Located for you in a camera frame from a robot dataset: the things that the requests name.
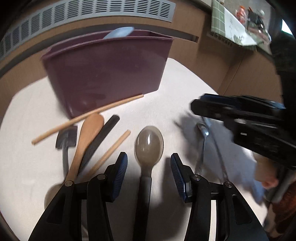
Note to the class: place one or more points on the right hand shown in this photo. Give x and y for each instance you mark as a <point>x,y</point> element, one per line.
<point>265,171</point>

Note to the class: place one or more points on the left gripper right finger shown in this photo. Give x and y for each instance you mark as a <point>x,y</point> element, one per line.
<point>194,189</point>

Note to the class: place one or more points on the short wooden chopstick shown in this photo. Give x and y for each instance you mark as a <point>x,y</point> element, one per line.
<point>105,157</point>

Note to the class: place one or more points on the small black shovel spatula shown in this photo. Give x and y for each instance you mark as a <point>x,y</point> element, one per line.
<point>66,139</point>

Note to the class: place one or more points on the green checkered cloth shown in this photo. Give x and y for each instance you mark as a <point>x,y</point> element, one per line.
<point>225,24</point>

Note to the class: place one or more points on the metal spoon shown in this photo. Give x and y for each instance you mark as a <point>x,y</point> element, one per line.
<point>205,133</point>

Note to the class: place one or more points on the light blue spoon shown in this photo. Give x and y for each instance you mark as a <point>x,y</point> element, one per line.
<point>119,33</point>

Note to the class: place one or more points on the grey ventilation grille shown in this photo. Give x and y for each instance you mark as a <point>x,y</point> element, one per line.
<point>63,12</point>

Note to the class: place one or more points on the maroon plastic bin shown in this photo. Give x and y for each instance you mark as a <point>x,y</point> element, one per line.
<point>90,71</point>

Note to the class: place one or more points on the wooden spoon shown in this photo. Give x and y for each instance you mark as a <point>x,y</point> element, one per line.
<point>90,128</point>

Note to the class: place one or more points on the translucent grey plastic spoon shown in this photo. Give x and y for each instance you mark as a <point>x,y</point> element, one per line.
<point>148,149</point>

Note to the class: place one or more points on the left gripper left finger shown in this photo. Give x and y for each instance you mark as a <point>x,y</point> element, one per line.
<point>103,188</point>

